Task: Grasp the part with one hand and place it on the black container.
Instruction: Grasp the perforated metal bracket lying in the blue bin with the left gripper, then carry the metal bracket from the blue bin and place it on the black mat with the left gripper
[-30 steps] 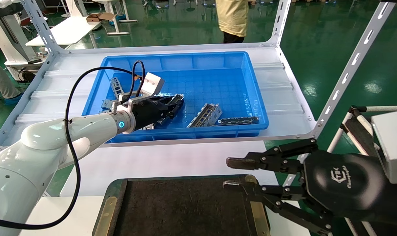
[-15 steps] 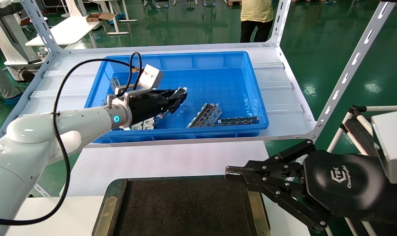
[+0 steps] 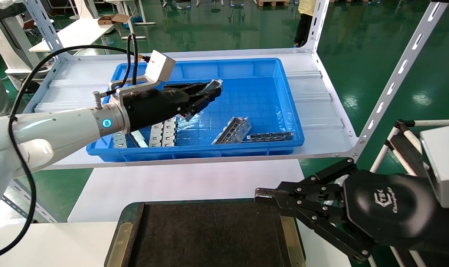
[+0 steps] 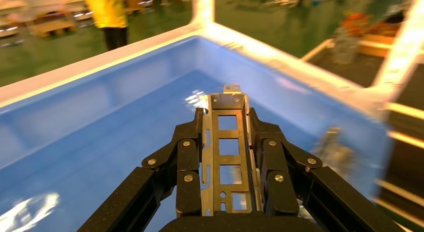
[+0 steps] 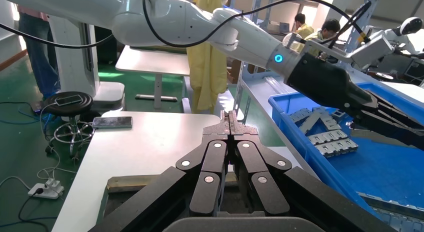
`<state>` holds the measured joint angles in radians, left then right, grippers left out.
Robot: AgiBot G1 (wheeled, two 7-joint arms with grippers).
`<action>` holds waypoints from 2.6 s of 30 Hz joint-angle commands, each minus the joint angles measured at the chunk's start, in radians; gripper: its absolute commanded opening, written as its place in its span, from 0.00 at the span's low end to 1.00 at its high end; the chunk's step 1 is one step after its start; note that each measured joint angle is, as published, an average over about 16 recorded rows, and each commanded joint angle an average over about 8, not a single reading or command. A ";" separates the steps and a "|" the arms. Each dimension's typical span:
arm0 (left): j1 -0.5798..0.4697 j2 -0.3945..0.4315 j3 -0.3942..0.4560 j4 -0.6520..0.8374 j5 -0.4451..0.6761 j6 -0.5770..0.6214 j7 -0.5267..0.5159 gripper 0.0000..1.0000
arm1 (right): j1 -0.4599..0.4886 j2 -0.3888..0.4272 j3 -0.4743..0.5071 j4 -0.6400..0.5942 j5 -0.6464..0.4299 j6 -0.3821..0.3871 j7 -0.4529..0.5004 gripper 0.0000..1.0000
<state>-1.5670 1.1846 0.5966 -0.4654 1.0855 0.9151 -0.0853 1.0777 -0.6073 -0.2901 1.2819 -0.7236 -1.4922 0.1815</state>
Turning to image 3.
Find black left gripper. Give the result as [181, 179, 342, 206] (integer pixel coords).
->
[122, 80, 223, 133]

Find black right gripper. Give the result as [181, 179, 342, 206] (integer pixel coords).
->
[254, 157, 449, 264]

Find shiny metal strip part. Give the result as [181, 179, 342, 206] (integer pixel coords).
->
[130, 129, 149, 148]

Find short grey metal slotted part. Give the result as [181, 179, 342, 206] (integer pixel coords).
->
[112, 131, 128, 149]

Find black container tray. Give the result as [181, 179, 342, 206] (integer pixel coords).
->
[104, 200, 307, 267]

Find blue plastic bin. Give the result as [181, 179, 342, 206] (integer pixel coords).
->
[86, 58, 305, 163]

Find white metal shelf rack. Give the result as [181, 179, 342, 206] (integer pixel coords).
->
[0, 0, 449, 224]

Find brown cardboard box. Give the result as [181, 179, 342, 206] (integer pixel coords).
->
[97, 14, 132, 26]

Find person in yellow coat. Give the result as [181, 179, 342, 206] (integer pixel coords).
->
[294, 0, 318, 48]

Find white work table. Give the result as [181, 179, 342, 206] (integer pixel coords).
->
[29, 17, 116, 53]

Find white machine stand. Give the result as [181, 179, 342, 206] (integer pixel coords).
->
[0, 0, 53, 89]

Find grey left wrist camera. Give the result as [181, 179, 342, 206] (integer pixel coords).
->
[108, 50, 177, 104]

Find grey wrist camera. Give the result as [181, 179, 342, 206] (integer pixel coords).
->
[419, 124, 449, 209]
[108, 50, 177, 104]

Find large grey metal bracket part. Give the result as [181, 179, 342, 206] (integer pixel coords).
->
[211, 116, 253, 145]

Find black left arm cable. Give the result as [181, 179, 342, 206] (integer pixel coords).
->
[0, 33, 151, 260]

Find dark metal chain strip part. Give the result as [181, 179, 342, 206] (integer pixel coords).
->
[246, 131, 294, 143]

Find white desk leg frame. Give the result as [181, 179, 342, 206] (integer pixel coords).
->
[120, 0, 157, 40]

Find white tube cart frame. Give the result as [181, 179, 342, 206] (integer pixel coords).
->
[367, 119, 449, 267]

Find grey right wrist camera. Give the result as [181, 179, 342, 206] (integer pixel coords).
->
[419, 124, 449, 209]

